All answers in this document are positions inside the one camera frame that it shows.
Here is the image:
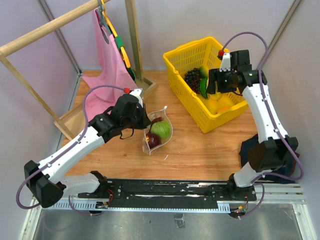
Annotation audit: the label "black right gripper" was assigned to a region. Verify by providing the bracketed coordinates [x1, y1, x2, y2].
[206, 67, 237, 95]

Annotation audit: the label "clear polka dot zip bag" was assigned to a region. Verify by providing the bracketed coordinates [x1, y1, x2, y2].
[142, 105, 173, 155]

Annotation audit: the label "dark brown toy chestnut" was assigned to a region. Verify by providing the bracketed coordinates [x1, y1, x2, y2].
[146, 133, 162, 149]

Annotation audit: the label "green toy cabbage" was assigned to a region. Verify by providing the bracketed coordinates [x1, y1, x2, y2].
[150, 120, 171, 139]

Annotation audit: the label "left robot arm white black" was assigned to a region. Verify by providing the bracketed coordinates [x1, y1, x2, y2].
[24, 88, 151, 208]

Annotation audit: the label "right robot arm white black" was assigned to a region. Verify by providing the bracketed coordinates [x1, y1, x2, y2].
[206, 50, 298, 200]

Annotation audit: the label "yellow green toy mango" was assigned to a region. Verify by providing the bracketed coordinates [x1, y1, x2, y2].
[198, 66, 209, 79]

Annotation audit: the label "orange toy persimmon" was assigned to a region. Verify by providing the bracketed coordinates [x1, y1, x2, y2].
[217, 106, 231, 114]

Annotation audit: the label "toy watermelon slice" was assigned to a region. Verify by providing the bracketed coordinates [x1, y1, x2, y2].
[198, 78, 208, 99]

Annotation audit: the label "yellow plastic basket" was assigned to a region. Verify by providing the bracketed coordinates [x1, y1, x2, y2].
[163, 36, 249, 133]

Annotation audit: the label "pink t-shirt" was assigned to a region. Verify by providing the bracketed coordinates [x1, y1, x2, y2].
[82, 12, 137, 120]

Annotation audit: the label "black toy grapes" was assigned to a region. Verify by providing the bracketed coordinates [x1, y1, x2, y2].
[184, 68, 201, 94]

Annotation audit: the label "wooden clothes rack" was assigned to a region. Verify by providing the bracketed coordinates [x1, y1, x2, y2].
[0, 0, 157, 140]

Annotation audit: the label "yellow clothes hanger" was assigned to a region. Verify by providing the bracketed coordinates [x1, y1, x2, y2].
[102, 3, 131, 68]

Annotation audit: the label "green t-shirt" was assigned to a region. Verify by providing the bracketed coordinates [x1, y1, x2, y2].
[114, 35, 137, 82]

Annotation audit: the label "grey clothes hanger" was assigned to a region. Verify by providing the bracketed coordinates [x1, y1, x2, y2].
[95, 0, 112, 44]

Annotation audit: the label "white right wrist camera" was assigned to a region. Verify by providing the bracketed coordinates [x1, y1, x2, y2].
[217, 50, 231, 72]

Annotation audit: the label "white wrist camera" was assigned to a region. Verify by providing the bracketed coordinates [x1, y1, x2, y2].
[122, 87, 143, 107]
[217, 50, 231, 72]

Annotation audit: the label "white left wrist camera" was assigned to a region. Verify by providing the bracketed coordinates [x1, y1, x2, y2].
[122, 87, 143, 107]

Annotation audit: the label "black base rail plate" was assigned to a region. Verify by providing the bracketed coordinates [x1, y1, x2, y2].
[77, 178, 257, 210]

